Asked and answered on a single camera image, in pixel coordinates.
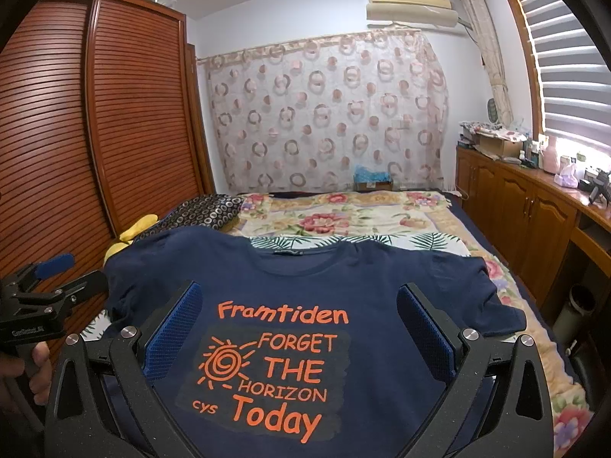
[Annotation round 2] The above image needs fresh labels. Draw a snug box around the navy blue printed t-shirt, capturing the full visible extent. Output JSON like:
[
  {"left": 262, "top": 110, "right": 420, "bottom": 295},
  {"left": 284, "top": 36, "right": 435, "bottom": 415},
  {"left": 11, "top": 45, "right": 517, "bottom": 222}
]
[{"left": 105, "top": 226, "right": 526, "bottom": 457}]

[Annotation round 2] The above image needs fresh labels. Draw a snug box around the person's left hand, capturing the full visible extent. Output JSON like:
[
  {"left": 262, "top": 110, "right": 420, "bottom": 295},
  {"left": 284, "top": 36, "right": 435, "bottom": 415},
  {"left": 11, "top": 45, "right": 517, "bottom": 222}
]
[{"left": 0, "top": 341, "right": 53, "bottom": 414}]

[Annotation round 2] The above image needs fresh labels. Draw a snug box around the yellow plush toy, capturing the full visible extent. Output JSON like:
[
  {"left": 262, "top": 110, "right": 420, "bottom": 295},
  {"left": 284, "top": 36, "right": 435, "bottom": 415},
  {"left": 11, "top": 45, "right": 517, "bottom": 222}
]
[{"left": 102, "top": 214, "right": 158, "bottom": 265}]

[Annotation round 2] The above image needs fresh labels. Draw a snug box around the palm leaf print blanket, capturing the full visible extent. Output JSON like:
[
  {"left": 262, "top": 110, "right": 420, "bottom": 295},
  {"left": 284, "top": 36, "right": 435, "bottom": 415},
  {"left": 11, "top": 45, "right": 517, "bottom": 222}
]
[{"left": 250, "top": 232, "right": 470, "bottom": 256}]

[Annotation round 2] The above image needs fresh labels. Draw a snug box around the floral bed quilt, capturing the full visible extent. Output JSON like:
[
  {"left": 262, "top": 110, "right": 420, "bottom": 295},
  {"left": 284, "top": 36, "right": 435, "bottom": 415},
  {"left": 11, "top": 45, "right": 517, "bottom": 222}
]
[{"left": 227, "top": 191, "right": 593, "bottom": 457}]

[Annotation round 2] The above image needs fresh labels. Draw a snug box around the wooden side cabinet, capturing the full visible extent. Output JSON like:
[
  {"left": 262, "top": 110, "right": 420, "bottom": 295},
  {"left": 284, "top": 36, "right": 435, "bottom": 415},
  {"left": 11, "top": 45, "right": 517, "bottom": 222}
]
[{"left": 456, "top": 147, "right": 610, "bottom": 315}]

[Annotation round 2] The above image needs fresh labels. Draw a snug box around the dark circle patterned pillow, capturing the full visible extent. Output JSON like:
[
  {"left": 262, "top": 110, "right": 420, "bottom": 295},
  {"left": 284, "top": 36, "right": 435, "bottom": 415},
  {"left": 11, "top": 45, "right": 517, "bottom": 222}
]
[{"left": 135, "top": 194, "right": 243, "bottom": 241}]

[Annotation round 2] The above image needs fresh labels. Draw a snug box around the brown louvered wardrobe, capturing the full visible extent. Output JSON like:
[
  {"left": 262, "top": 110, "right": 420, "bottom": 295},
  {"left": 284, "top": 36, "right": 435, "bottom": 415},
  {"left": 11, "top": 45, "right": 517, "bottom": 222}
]
[{"left": 1, "top": 0, "right": 214, "bottom": 287}]

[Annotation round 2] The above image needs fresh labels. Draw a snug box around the box with blue cloth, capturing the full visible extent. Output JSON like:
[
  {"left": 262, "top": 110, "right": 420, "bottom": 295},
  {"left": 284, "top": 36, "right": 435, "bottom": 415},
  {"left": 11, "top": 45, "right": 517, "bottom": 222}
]
[{"left": 353, "top": 166, "right": 394, "bottom": 192}]

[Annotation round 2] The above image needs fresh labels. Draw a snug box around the cardboard box on cabinet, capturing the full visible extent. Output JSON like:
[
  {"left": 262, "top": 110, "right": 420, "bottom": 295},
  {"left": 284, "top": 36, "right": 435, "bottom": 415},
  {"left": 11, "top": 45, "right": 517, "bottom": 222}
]
[{"left": 477, "top": 135, "right": 523, "bottom": 158}]

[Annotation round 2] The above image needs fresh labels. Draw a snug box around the pink bottle on cabinet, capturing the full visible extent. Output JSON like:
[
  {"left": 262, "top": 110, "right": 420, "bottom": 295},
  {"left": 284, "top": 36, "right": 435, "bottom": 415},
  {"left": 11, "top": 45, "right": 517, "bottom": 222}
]
[{"left": 543, "top": 135, "right": 560, "bottom": 175}]

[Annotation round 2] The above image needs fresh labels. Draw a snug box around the small round fan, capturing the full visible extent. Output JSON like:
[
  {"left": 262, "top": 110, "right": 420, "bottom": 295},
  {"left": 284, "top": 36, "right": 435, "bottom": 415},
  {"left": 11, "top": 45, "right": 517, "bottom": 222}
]
[{"left": 487, "top": 98, "right": 499, "bottom": 123}]

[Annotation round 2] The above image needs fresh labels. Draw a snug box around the pink circle patterned curtain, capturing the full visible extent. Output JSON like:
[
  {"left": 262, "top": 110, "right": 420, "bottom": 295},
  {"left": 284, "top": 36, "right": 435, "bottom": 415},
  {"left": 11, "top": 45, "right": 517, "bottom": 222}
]
[{"left": 203, "top": 28, "right": 448, "bottom": 192}]

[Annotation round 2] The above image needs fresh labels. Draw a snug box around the striped window blind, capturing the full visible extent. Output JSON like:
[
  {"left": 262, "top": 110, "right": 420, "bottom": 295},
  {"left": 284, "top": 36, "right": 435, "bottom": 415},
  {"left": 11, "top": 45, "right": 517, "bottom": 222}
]
[{"left": 516, "top": 0, "right": 610, "bottom": 151}]

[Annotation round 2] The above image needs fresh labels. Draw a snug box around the beige tied side curtain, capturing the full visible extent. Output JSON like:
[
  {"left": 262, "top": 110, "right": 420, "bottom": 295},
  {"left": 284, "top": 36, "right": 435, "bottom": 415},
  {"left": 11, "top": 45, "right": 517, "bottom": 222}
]
[{"left": 461, "top": 0, "right": 514, "bottom": 127}]

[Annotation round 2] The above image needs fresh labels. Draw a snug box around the wall air conditioner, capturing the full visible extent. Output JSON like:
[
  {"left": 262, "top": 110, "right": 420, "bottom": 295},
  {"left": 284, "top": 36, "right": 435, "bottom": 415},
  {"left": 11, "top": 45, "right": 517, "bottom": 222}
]
[{"left": 365, "top": 0, "right": 459, "bottom": 28}]

